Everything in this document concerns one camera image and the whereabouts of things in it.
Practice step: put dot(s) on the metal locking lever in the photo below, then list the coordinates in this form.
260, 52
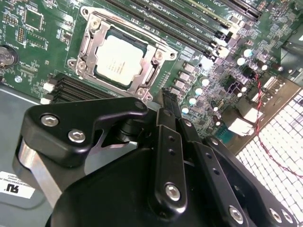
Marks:
137, 33

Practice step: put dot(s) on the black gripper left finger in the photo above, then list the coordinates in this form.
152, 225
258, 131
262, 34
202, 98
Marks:
71, 111

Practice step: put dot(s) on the silver CPU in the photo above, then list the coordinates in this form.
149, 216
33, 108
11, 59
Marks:
118, 61

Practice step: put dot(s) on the metal socket cover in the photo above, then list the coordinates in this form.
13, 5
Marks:
99, 35

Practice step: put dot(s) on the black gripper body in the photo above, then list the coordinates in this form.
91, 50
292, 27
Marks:
113, 194

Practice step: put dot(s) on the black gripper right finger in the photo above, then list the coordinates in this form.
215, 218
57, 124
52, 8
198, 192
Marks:
203, 168

